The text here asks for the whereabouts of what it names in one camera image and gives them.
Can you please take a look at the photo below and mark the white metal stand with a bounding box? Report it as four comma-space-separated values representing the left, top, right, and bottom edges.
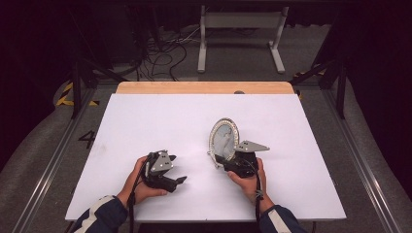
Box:
197, 4, 290, 75

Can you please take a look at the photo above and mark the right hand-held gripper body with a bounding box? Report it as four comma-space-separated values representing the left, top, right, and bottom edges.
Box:
223, 140, 271, 179

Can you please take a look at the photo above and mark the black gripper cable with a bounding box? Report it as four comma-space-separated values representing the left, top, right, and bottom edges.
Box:
127, 151, 156, 233
244, 158, 264, 225

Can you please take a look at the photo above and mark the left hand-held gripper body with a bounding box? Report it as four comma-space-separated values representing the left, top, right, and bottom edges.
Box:
144, 150, 179, 194

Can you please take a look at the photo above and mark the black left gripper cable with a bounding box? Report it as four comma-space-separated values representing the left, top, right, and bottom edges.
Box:
127, 151, 156, 233

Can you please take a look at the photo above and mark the white table board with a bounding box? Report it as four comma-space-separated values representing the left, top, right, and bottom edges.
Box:
65, 93, 347, 223

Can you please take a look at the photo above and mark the bundle of floor cables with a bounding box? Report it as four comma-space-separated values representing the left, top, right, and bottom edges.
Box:
135, 25, 202, 82

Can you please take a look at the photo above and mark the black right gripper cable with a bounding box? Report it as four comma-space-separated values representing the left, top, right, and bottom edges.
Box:
244, 158, 264, 225

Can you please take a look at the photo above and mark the black metal stand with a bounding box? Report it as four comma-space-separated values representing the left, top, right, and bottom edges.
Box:
69, 48, 128, 120
289, 57, 349, 120

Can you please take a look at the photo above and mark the aluminium floor rail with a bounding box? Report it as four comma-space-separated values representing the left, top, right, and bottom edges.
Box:
323, 88, 402, 233
12, 86, 98, 233

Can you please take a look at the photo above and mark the person's left hand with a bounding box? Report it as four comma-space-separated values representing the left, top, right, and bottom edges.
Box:
116, 155, 169, 209

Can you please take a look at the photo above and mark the oval silver picture frame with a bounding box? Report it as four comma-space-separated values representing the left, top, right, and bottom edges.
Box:
207, 116, 241, 170

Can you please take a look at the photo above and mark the person's right hand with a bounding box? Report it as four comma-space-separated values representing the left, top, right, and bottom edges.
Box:
226, 157, 276, 215

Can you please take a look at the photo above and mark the wooden table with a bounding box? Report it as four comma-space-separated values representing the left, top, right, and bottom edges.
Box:
116, 81, 295, 95

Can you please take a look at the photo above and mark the yellow black floor tape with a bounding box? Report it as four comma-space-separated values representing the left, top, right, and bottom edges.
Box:
55, 81, 100, 108

